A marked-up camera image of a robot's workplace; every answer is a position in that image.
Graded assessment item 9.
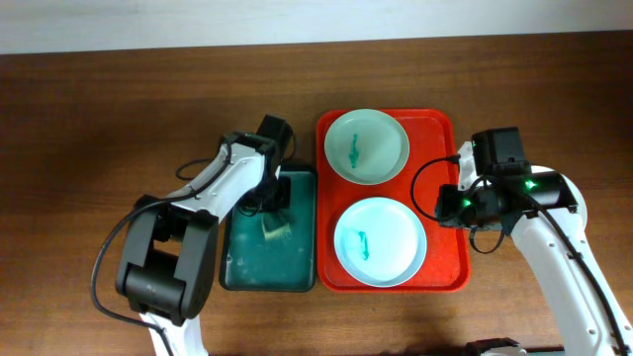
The green yellow sponge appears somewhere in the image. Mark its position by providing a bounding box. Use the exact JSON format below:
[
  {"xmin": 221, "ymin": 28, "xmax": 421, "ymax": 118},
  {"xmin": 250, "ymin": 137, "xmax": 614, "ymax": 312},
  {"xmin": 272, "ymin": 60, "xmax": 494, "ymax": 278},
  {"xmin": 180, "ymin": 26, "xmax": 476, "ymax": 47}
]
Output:
[{"xmin": 261, "ymin": 216, "xmax": 291, "ymax": 240}]

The light blue plate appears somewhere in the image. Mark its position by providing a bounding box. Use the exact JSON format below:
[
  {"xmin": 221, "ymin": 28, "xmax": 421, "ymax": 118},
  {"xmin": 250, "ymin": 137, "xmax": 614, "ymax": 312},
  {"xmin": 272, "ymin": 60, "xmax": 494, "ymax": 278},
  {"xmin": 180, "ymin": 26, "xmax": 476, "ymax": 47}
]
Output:
[{"xmin": 333, "ymin": 197, "xmax": 427, "ymax": 288}]

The white plate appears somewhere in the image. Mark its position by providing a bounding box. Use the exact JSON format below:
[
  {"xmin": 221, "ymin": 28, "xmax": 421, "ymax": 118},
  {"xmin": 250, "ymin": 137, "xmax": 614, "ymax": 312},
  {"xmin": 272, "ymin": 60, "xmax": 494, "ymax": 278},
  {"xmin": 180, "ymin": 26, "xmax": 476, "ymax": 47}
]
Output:
[{"xmin": 532, "ymin": 165, "xmax": 588, "ymax": 227}]

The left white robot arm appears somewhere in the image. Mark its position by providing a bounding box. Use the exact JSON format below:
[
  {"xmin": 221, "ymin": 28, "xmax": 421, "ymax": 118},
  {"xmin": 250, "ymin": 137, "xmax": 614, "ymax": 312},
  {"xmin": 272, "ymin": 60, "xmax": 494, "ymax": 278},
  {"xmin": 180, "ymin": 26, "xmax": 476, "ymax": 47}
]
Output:
[{"xmin": 116, "ymin": 115, "xmax": 295, "ymax": 355}]

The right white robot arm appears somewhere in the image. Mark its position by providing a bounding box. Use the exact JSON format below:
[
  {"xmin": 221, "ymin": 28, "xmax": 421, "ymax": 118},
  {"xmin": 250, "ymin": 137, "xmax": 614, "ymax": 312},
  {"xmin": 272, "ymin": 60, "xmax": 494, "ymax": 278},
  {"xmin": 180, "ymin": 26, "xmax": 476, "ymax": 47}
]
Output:
[{"xmin": 434, "ymin": 128, "xmax": 632, "ymax": 355}]

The red plastic tray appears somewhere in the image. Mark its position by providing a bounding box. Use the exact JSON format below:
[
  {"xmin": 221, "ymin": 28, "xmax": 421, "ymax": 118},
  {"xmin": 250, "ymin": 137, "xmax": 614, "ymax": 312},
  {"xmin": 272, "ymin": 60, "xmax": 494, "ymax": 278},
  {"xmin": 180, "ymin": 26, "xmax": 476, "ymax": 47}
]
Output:
[{"xmin": 316, "ymin": 109, "xmax": 471, "ymax": 294}]

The dark green water basin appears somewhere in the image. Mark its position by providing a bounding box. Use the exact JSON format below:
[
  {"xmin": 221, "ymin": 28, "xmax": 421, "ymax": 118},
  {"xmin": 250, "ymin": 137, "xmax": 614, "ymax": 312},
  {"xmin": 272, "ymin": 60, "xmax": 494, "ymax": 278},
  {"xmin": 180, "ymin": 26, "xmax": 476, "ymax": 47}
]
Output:
[{"xmin": 219, "ymin": 163, "xmax": 317, "ymax": 293}]

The pale green plate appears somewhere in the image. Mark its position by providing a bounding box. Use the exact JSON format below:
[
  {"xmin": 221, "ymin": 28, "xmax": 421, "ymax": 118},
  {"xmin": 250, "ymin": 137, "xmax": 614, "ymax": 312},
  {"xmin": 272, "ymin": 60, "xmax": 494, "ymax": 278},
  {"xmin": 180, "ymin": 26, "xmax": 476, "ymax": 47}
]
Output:
[{"xmin": 324, "ymin": 109, "xmax": 410, "ymax": 185}]

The left black cable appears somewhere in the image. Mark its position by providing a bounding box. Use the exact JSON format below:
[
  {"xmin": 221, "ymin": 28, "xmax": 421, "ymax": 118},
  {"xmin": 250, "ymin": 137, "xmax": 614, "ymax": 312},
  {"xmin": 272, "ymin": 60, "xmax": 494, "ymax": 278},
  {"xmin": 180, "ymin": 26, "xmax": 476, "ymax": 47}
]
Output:
[{"xmin": 89, "ymin": 133, "xmax": 298, "ymax": 356}]

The black cable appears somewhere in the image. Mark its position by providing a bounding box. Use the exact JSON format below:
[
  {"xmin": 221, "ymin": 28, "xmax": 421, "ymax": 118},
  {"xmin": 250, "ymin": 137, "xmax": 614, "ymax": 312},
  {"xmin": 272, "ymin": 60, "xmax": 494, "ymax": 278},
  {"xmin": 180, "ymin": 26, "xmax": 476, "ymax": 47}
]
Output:
[
  {"xmin": 409, "ymin": 155, "xmax": 629, "ymax": 356},
  {"xmin": 89, "ymin": 133, "xmax": 298, "ymax": 356}
]

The right black cable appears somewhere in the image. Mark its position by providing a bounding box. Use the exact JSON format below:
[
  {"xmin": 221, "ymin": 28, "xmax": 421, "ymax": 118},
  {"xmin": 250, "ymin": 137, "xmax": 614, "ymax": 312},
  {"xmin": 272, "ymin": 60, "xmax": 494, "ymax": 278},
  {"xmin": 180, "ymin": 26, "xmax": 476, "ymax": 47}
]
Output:
[{"xmin": 409, "ymin": 155, "xmax": 629, "ymax": 356}]

